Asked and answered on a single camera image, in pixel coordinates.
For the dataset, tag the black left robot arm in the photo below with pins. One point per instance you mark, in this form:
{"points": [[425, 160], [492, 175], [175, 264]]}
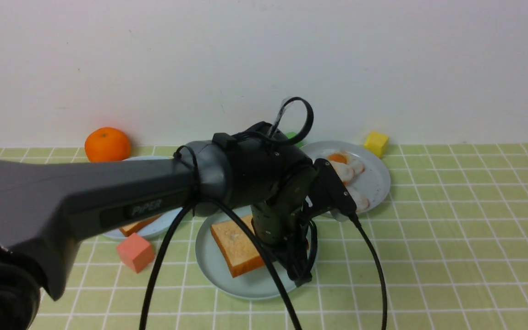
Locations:
{"points": [[47, 211]]}

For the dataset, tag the yellow cube block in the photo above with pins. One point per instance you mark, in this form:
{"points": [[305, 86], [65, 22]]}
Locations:
{"points": [[377, 143]]}

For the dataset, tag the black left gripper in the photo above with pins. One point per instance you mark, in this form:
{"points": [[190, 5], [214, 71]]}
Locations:
{"points": [[278, 222]]}

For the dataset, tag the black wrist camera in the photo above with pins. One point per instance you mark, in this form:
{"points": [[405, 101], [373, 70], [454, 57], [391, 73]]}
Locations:
{"points": [[327, 193]]}

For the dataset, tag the green cube block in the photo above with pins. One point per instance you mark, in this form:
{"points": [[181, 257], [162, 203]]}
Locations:
{"points": [[291, 135]]}

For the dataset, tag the orange mandarin fruit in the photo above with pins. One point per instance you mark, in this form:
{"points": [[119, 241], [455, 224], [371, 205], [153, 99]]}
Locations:
{"points": [[107, 144]]}

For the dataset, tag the light blue plate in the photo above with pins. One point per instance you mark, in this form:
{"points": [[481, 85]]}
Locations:
{"points": [[152, 231]]}

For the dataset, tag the toast slice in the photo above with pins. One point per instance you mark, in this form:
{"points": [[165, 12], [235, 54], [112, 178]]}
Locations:
{"points": [[240, 253], [136, 227]]}

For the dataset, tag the salmon red cube block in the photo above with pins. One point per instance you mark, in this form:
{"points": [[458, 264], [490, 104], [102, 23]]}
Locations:
{"points": [[136, 252]]}

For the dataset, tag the fried egg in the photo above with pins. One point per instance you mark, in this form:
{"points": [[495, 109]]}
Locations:
{"points": [[347, 158], [344, 171], [362, 202]]}

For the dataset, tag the teal green plate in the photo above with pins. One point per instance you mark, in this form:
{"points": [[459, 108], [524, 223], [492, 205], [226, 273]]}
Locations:
{"points": [[257, 284]]}

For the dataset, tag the grey plate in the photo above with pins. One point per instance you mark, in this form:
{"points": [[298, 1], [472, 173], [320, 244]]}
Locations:
{"points": [[374, 183]]}

